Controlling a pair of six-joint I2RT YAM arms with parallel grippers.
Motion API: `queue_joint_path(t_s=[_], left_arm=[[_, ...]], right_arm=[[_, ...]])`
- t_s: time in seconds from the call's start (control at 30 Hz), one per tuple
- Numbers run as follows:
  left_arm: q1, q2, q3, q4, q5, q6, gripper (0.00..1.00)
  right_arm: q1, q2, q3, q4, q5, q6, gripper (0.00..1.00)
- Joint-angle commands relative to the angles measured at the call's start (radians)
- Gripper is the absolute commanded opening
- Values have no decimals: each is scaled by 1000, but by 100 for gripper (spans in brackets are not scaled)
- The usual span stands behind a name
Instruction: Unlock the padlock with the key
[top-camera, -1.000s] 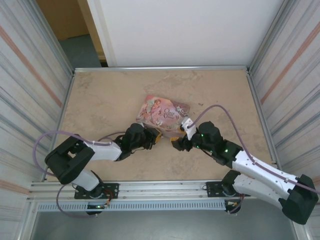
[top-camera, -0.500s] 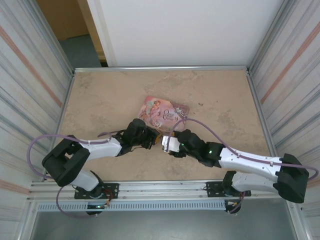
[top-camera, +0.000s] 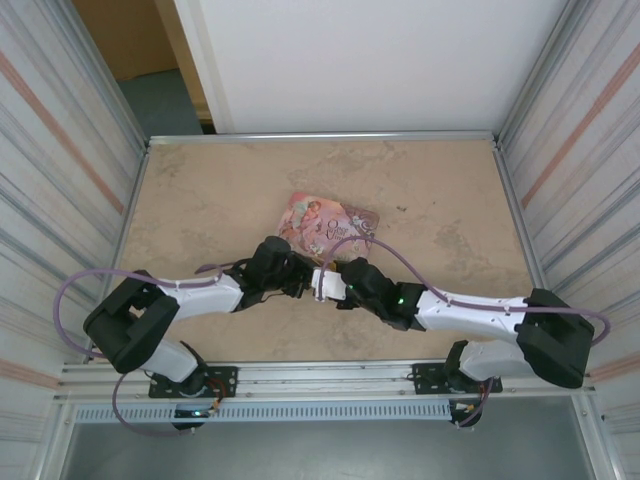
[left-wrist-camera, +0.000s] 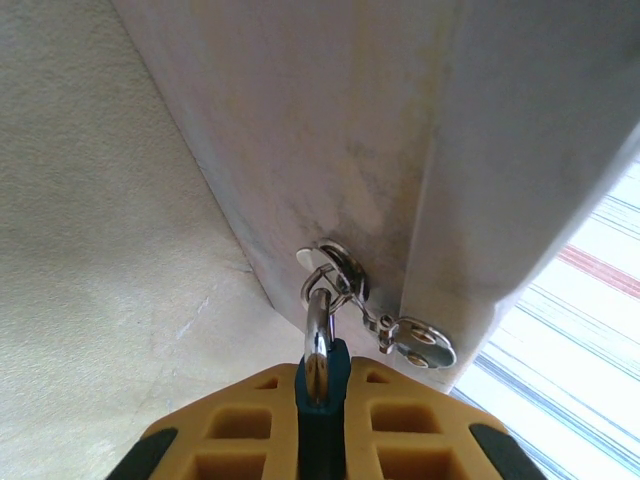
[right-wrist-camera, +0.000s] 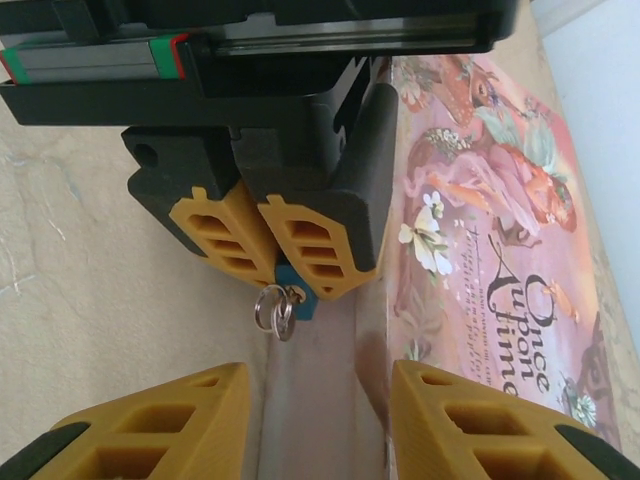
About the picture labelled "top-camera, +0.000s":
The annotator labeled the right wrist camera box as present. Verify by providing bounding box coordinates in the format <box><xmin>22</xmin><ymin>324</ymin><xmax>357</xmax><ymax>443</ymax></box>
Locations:
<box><xmin>310</xmin><ymin>267</ymin><xmax>347</xmax><ymax>305</ymax></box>

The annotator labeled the grey slotted cable duct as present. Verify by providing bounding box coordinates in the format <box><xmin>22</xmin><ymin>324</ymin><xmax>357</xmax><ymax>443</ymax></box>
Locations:
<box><xmin>73</xmin><ymin>401</ymin><xmax>454</xmax><ymax>425</ymax></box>

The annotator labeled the white door frame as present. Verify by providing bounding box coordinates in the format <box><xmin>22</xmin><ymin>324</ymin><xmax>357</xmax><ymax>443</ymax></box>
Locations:
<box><xmin>172</xmin><ymin>0</ymin><xmax>236</xmax><ymax>135</ymax></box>

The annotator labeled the brown wooden door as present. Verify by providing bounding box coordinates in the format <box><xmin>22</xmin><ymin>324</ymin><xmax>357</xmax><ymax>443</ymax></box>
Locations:
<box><xmin>71</xmin><ymin>0</ymin><xmax>180</xmax><ymax>82</ymax></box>

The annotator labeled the aluminium table edge rail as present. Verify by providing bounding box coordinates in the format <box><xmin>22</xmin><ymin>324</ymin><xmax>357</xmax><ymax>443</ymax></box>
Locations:
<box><xmin>146</xmin><ymin>130</ymin><xmax>502</xmax><ymax>147</ymax></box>

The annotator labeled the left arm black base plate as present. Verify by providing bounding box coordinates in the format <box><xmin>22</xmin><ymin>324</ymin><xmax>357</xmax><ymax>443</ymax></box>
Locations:
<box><xmin>148</xmin><ymin>365</ymin><xmax>239</xmax><ymax>400</ymax></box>

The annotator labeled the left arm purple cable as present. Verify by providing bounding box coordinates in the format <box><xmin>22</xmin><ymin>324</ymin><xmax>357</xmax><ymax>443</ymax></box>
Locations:
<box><xmin>53</xmin><ymin>268</ymin><xmax>224</xmax><ymax>439</ymax></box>

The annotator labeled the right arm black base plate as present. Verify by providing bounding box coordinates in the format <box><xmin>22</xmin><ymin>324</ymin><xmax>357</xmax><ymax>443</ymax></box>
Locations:
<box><xmin>410</xmin><ymin>361</ymin><xmax>503</xmax><ymax>397</ymax></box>

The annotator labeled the aluminium mounting rail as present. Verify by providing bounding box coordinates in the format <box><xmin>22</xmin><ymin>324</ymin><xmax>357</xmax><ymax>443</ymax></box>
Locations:
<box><xmin>53</xmin><ymin>355</ymin><xmax>599</xmax><ymax>405</ymax></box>

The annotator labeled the pink illustrated tin box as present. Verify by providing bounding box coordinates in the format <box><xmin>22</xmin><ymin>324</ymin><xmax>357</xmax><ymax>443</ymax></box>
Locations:
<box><xmin>277</xmin><ymin>191</ymin><xmax>383</xmax><ymax>267</ymax></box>

